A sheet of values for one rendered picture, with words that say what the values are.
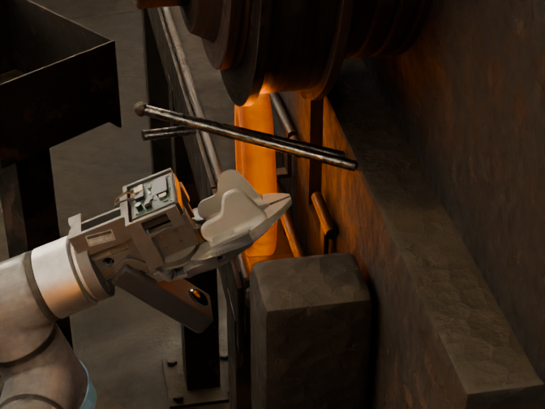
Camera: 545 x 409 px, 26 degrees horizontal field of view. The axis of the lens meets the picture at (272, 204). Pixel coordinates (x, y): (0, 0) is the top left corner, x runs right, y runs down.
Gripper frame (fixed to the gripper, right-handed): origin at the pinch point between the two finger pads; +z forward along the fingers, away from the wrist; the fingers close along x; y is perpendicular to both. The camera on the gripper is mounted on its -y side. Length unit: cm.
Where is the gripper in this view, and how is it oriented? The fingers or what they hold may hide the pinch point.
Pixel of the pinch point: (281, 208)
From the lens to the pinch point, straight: 116.8
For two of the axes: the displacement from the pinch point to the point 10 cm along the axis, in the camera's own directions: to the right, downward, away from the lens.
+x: -1.4, -5.4, 8.3
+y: -3.5, -7.5, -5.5
